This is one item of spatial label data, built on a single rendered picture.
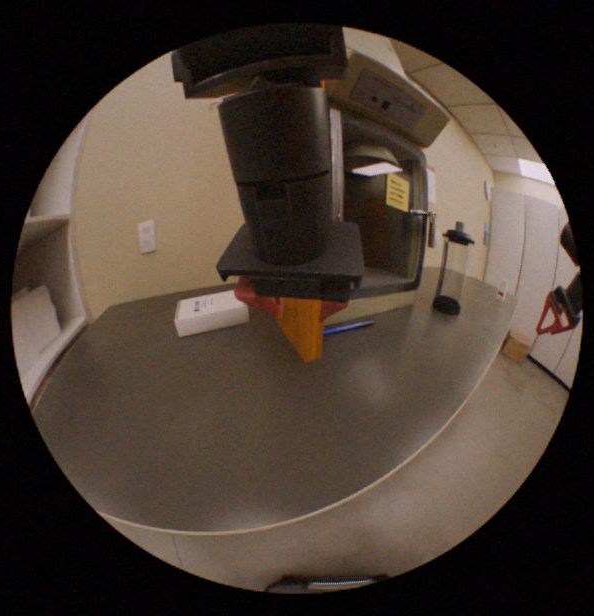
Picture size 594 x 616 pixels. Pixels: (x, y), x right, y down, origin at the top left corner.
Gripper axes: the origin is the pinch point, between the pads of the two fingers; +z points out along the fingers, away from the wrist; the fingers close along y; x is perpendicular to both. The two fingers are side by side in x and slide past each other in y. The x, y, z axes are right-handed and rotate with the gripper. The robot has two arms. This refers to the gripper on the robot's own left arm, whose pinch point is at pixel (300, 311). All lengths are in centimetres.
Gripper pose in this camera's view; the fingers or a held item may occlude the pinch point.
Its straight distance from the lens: 21.3
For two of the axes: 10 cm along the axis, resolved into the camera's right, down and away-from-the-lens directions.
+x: -1.6, 8.1, -5.7
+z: 0.9, 5.8, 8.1
